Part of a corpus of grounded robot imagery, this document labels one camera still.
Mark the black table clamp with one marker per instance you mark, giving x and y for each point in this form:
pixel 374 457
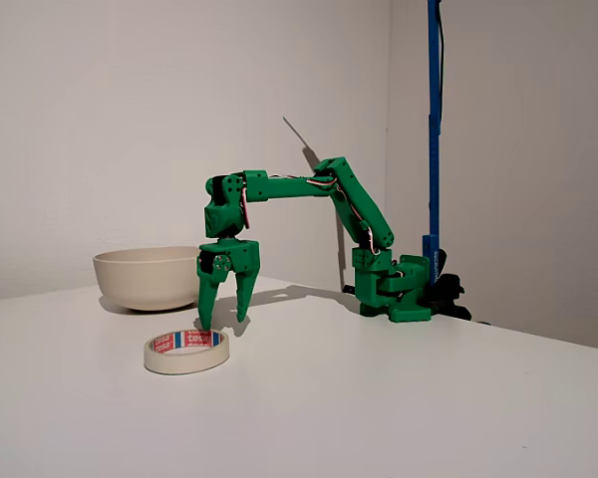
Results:
pixel 451 291

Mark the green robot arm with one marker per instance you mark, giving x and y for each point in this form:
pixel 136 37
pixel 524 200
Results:
pixel 289 188

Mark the blue camera pole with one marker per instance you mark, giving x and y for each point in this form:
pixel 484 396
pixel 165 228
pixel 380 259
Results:
pixel 434 149

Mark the white masking tape roll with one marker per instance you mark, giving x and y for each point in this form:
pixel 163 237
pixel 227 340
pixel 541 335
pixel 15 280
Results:
pixel 189 366

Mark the white round bowl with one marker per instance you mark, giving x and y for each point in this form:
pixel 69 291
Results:
pixel 144 284

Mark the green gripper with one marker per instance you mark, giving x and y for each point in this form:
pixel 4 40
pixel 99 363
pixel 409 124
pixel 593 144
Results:
pixel 240 255

